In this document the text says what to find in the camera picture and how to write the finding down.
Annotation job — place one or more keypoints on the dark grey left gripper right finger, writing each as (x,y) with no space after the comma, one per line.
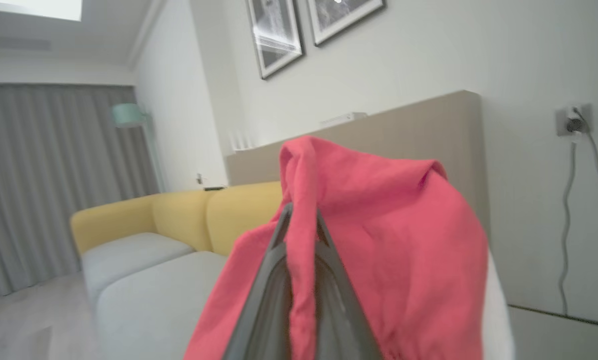
(339,320)

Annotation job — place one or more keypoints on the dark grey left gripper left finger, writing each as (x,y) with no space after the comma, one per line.
(264,310)

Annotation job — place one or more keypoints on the red garment with white band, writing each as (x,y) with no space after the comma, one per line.
(404,240)

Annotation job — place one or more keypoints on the long grey sofa seat cushion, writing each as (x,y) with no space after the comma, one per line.
(154,300)

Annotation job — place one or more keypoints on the yellow and grey sofa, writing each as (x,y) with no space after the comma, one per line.
(179,215)

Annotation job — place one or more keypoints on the flat black device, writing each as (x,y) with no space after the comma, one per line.
(214,188)

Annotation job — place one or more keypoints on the small grey sofa seat cushion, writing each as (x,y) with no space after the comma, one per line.
(129,255)

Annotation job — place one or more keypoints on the white router with antennas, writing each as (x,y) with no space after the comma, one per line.
(242,146)

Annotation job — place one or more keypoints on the beige partition panel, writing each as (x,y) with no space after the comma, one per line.
(404,130)

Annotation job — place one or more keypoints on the flat white device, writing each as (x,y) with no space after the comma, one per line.
(344,119)

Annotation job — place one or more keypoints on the white side table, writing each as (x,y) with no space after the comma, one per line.
(559,337)

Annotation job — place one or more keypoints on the teal floor lamp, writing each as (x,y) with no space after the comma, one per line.
(128,115)

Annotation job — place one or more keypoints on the grey pleated curtain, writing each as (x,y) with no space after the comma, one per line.
(54,175)

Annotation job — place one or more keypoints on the tall framed black-white picture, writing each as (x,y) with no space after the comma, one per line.
(274,30)

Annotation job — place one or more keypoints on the wide framed black-white picture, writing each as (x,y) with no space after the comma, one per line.
(344,15)

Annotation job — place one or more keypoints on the black power plug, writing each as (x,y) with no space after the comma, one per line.
(574,125)

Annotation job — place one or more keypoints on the bright ceiling light panel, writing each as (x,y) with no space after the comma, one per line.
(34,7)

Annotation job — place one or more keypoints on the grey wall socket plate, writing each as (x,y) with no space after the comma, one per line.
(561,125)

